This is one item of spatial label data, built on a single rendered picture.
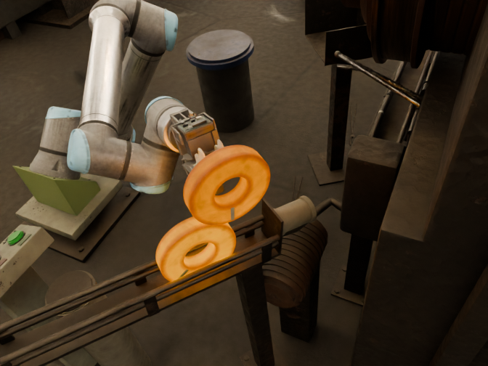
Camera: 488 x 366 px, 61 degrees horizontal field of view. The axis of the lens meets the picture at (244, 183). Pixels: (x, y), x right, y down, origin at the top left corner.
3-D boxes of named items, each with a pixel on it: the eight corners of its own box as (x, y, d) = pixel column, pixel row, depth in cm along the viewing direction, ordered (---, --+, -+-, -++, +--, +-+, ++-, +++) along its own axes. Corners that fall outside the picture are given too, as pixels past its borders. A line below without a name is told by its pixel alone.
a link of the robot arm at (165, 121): (165, 153, 90) (205, 136, 92) (171, 160, 86) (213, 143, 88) (151, 115, 85) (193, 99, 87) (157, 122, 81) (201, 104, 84)
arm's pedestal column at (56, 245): (15, 234, 181) (6, 223, 176) (75, 173, 205) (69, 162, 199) (83, 263, 167) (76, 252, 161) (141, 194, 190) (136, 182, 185)
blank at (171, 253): (251, 237, 81) (243, 226, 84) (200, 214, 70) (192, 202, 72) (200, 290, 84) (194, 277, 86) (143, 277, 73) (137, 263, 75)
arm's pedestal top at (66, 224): (19, 218, 176) (14, 213, 174) (70, 169, 195) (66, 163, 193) (75, 241, 165) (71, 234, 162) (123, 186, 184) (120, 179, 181)
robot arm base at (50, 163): (17, 167, 161) (22, 142, 160) (54, 168, 179) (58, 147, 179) (56, 179, 156) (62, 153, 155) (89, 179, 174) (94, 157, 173)
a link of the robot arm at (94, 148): (97, -26, 121) (70, 148, 82) (139, -9, 127) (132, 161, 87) (88, 8, 129) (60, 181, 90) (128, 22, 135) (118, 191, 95)
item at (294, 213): (315, 226, 89) (318, 207, 85) (279, 242, 86) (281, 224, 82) (299, 208, 93) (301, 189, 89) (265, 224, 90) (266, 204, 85)
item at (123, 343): (159, 360, 136) (104, 278, 99) (137, 396, 129) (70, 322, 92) (130, 346, 141) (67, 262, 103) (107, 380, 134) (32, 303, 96)
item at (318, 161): (345, 141, 201) (359, -10, 149) (364, 179, 183) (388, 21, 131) (304, 149, 200) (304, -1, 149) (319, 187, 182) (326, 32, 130)
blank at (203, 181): (274, 143, 67) (263, 132, 69) (185, 173, 62) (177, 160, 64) (269, 207, 78) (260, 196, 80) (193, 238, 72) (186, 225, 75)
